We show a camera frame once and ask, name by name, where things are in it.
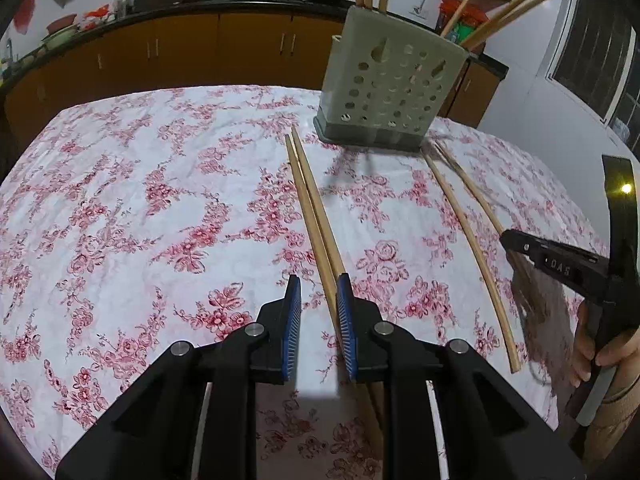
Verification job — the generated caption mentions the black kitchen countertop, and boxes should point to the black kitchen countertop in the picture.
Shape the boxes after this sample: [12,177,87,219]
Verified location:
[0,0,507,88]

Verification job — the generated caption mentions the red and white bag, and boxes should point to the red and white bag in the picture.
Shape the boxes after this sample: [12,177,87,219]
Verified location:
[79,4,114,29]

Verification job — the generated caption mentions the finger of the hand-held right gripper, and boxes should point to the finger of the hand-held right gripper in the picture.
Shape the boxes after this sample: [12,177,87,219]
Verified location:
[500,228,615,307]

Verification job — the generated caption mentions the person's right hand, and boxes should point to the person's right hand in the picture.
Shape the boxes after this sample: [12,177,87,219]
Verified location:
[571,300,640,391]

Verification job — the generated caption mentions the red plastic bag on wall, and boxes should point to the red plastic bag on wall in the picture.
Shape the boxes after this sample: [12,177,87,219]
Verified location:
[12,0,40,36]

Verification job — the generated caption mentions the person's right forearm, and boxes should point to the person's right forearm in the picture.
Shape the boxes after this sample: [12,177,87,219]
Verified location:
[570,355,640,467]

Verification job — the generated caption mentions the large barred window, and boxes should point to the large barred window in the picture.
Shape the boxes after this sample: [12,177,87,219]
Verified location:
[547,0,640,142]

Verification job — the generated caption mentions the red lidded container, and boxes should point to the red lidded container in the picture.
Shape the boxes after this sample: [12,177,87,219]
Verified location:
[438,0,489,26]

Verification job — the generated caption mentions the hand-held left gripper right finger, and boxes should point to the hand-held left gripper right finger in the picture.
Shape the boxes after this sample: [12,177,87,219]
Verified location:
[336,273,586,480]

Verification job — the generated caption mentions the red floral tablecloth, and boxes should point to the red floral tablecloth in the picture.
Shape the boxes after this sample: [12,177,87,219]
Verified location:
[0,85,614,480]

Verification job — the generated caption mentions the white perforated utensil holder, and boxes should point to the white perforated utensil holder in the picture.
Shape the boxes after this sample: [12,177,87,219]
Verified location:
[313,5,471,154]

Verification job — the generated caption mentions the wooden base cabinets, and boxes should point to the wooden base cabinets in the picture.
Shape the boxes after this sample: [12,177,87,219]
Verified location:
[4,10,501,132]

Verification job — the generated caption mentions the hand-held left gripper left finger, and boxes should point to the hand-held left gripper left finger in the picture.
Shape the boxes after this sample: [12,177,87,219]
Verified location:
[55,274,303,480]

